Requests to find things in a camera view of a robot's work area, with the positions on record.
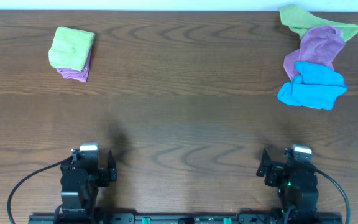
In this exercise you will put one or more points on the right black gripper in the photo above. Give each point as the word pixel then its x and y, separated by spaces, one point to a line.
pixel 275 170

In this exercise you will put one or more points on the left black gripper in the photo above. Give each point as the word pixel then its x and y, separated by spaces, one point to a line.
pixel 105 175

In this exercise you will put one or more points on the blue microfiber cloth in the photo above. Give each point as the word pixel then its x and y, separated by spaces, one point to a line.
pixel 316 86

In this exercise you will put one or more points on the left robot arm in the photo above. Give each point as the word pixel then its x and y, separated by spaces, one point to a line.
pixel 81 181

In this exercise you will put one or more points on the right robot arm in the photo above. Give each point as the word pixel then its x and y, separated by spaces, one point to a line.
pixel 297 202

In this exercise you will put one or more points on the folded purple cloth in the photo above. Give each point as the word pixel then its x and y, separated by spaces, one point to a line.
pixel 79 75

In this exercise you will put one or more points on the folded green cloth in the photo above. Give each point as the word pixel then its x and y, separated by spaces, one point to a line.
pixel 70 48

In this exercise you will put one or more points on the crumpled purple cloth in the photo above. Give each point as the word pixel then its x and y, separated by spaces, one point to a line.
pixel 320 45

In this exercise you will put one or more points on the crumpled green cloth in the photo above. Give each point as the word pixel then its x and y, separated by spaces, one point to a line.
pixel 301 21

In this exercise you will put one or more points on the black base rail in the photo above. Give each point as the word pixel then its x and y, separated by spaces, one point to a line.
pixel 129 218

